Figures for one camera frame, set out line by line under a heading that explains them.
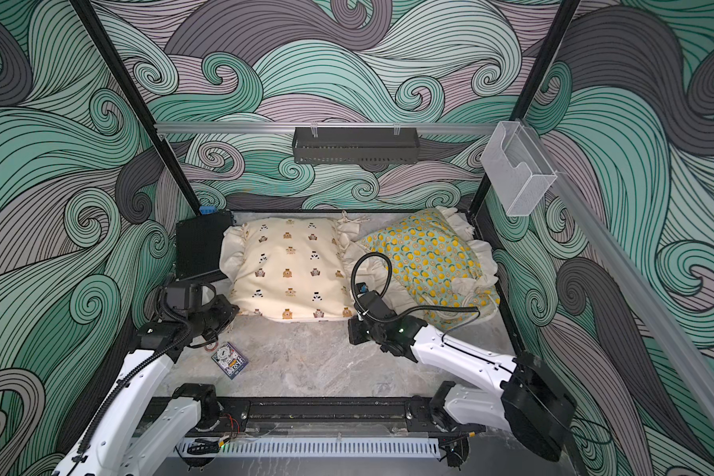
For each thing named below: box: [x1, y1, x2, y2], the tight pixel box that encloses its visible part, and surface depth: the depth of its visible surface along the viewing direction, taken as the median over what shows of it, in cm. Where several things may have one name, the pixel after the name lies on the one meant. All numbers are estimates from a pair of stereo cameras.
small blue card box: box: [211, 341, 249, 380], surface depth 83 cm
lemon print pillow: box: [357, 207, 501, 331], surface depth 97 cm
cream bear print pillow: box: [219, 210, 370, 323], surface depth 90 cm
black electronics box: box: [175, 210, 235, 282], surface depth 105 cm
